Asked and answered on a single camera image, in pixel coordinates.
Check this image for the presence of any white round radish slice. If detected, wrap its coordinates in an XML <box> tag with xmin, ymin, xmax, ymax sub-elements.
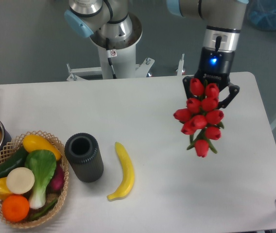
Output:
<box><xmin>6</xmin><ymin>167</ymin><xmax>35</xmax><ymax>194</ymax></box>

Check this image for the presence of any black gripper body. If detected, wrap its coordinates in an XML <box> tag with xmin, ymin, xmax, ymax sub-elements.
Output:
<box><xmin>194</xmin><ymin>47</ymin><xmax>235</xmax><ymax>90</ymax></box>

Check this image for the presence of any yellow squash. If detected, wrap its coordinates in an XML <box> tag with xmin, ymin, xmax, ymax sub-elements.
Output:
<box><xmin>22</xmin><ymin>134</ymin><xmax>62</xmax><ymax>161</ymax></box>

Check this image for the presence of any woven wicker basket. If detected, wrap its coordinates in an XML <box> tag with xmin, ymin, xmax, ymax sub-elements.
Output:
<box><xmin>0</xmin><ymin>131</ymin><xmax>69</xmax><ymax>229</ymax></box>

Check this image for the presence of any red tulip bouquet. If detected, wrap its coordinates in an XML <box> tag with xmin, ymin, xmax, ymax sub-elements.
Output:
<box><xmin>173</xmin><ymin>78</ymin><xmax>224</xmax><ymax>158</ymax></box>

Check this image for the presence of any purple eggplant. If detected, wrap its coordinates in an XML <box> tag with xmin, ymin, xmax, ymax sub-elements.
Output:
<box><xmin>50</xmin><ymin>164</ymin><xmax>65</xmax><ymax>192</ymax></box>

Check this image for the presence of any green chili pepper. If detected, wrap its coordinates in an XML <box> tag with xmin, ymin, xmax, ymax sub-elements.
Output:
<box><xmin>28</xmin><ymin>199</ymin><xmax>58</xmax><ymax>221</ymax></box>

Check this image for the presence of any dark grey ribbed vase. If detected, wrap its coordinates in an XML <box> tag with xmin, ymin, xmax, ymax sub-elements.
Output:
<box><xmin>65</xmin><ymin>133</ymin><xmax>104</xmax><ymax>183</ymax></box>

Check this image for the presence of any blue plastic bag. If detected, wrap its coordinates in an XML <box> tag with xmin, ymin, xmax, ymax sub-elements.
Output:
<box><xmin>246</xmin><ymin>0</ymin><xmax>276</xmax><ymax>31</ymax></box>

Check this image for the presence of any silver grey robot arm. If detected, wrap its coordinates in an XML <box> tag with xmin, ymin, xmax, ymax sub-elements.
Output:
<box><xmin>64</xmin><ymin>0</ymin><xmax>248</xmax><ymax>108</ymax></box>

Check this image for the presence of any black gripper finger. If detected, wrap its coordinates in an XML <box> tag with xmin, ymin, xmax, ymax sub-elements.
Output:
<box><xmin>218</xmin><ymin>83</ymin><xmax>240</xmax><ymax>109</ymax></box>
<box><xmin>182</xmin><ymin>75</ymin><xmax>195</xmax><ymax>98</ymax></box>

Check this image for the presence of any yellow banana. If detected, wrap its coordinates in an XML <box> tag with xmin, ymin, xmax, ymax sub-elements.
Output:
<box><xmin>107</xmin><ymin>142</ymin><xmax>135</xmax><ymax>201</ymax></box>

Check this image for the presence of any yellow bell pepper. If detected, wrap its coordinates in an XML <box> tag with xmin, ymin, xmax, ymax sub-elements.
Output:
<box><xmin>0</xmin><ymin>177</ymin><xmax>13</xmax><ymax>200</ymax></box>

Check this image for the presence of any dark green cucumber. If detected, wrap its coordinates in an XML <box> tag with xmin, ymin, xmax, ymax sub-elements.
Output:
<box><xmin>0</xmin><ymin>146</ymin><xmax>29</xmax><ymax>178</ymax></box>

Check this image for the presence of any green bok choy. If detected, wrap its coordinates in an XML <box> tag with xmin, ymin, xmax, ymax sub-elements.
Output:
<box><xmin>25</xmin><ymin>150</ymin><xmax>56</xmax><ymax>209</ymax></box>

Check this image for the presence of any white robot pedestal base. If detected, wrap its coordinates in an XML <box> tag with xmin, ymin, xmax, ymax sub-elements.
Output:
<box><xmin>65</xmin><ymin>10</ymin><xmax>155</xmax><ymax>79</ymax></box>

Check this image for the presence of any orange fruit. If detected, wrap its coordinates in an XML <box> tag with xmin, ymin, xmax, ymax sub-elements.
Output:
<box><xmin>1</xmin><ymin>195</ymin><xmax>30</xmax><ymax>222</ymax></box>

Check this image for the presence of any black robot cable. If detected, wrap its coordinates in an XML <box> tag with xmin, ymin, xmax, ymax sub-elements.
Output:
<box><xmin>104</xmin><ymin>37</ymin><xmax>117</xmax><ymax>79</ymax></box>

